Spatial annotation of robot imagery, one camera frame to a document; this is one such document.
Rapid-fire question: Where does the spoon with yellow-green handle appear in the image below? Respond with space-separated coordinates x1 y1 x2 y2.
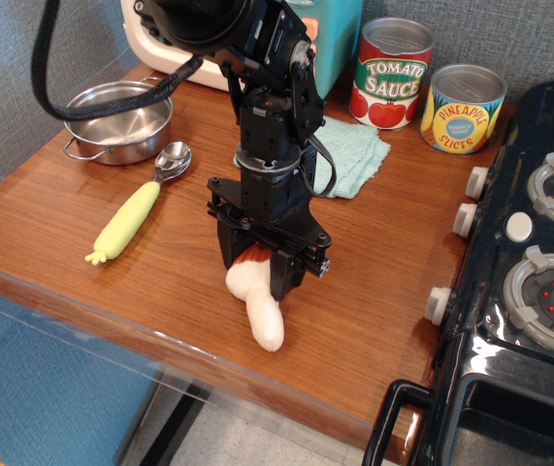
84 141 192 265

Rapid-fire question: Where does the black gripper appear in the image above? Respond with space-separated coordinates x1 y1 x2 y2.
208 146 332 302

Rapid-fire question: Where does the black braided cable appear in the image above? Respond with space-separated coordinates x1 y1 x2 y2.
30 0 205 122

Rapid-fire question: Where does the light blue folded cloth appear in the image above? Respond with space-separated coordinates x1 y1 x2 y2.
233 116 392 200

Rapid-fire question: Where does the pineapple slices can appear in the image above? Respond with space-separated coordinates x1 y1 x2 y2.
420 63 507 154

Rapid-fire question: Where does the toy teal cream microwave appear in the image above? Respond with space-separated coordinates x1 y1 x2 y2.
120 0 363 97

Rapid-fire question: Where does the plush white brown mushroom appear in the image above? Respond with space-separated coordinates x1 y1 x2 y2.
225 245 284 352

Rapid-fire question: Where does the small stainless steel pot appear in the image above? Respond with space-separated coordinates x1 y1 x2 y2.
63 81 174 166

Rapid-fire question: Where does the black toy stove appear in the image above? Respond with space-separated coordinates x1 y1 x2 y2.
364 81 554 465

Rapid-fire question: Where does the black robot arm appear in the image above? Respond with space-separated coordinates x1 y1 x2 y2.
134 1 332 300

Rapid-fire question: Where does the tomato sauce can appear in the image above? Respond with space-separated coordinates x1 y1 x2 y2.
349 17 435 130

